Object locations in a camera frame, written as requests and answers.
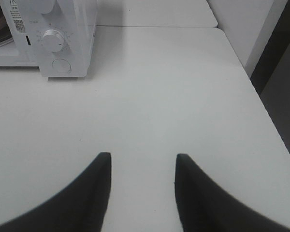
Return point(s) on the round door release button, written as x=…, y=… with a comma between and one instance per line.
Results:
x=61, y=66

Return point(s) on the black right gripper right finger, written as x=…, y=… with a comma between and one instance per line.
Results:
x=227, y=198

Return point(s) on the white microwave knob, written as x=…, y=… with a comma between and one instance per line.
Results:
x=53, y=41
x=46, y=6

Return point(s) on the white microwave oven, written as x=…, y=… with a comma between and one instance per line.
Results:
x=74, y=19

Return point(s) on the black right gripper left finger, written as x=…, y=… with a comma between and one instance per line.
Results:
x=79, y=207

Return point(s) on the white partition panel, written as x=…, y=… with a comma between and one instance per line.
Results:
x=248, y=25

